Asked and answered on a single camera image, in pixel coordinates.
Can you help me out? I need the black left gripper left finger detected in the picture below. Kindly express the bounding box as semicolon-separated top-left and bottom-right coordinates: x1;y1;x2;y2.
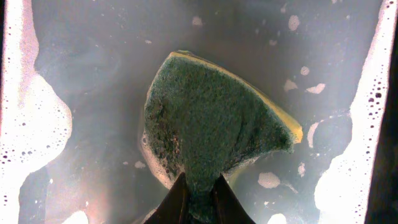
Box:
144;173;190;224

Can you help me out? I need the green yellow sponge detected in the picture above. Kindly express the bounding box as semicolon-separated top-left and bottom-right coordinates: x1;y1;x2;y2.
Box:
141;50;303;223

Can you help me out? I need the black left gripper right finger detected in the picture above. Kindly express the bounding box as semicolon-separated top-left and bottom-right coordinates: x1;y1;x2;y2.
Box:
211;175;255;224

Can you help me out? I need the black rectangular water tray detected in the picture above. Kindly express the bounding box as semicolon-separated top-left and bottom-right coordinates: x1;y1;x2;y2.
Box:
1;1;397;223

